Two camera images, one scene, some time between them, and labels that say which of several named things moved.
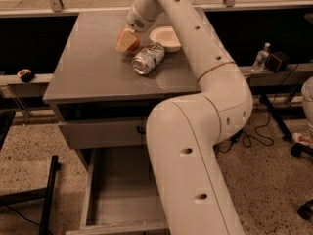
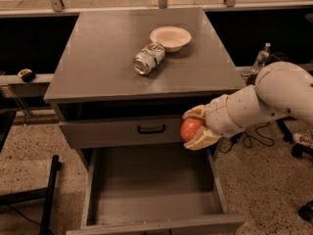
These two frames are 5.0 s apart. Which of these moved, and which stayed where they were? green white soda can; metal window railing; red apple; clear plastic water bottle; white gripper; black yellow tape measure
Moved: red apple; white gripper
Stayed: clear plastic water bottle; black yellow tape measure; metal window railing; green white soda can
